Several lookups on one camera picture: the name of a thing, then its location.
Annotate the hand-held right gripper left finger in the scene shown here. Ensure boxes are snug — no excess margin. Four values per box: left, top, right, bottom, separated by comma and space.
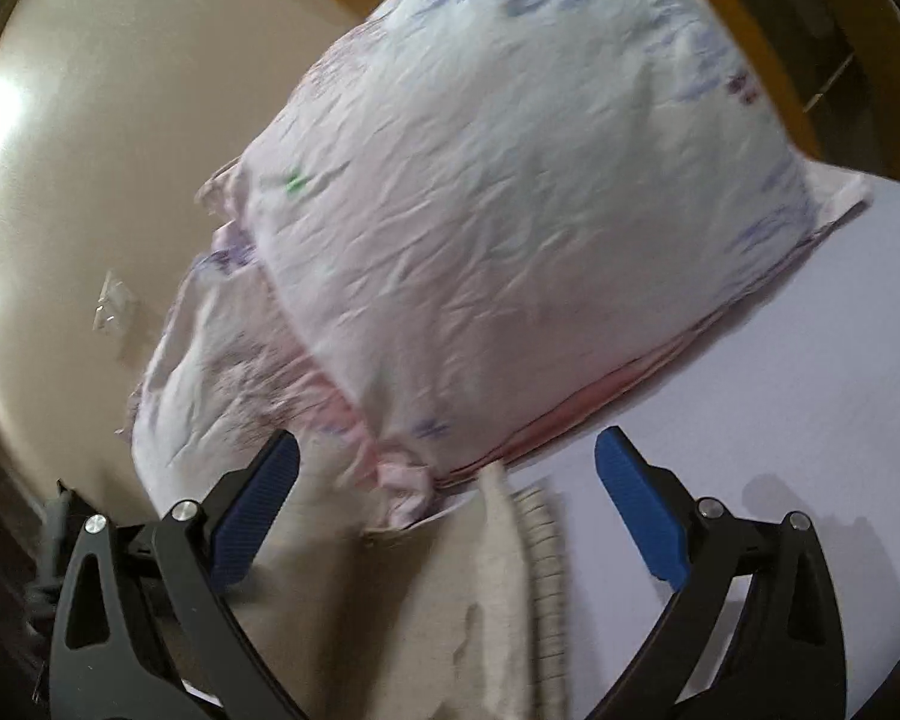
48, 429, 317, 720

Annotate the yellow wooden furniture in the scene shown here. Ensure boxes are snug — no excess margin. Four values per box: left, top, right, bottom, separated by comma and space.
649, 0, 900, 188

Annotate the beige knit garment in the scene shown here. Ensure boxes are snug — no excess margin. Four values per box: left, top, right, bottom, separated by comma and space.
187, 461, 571, 720

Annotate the white wall socket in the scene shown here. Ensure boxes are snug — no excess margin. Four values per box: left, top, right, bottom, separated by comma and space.
92, 270, 140, 335

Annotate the white floral print garment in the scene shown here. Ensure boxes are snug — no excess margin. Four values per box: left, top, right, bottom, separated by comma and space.
114, 0, 871, 535

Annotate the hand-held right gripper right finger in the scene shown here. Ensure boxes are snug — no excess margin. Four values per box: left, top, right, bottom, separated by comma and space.
586, 425, 848, 720

